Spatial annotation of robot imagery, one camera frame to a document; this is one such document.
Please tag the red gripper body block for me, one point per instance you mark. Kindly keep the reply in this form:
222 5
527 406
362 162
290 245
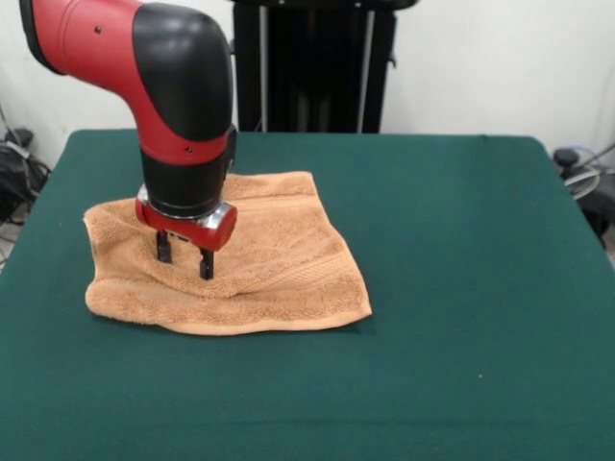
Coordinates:
202 233

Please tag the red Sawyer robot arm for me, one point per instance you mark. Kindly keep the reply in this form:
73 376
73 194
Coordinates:
158 96

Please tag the black robot pedestal frame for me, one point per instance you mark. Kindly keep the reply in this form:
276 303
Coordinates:
312 72

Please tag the orange terry towel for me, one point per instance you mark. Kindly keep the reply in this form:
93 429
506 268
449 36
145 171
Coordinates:
288 269

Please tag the dark green table cloth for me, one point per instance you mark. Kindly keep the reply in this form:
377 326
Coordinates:
432 288

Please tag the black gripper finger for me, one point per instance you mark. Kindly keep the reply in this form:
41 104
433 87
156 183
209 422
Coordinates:
164 247
206 264

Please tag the black equipment block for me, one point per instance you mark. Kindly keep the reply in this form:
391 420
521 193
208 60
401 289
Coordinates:
598 201

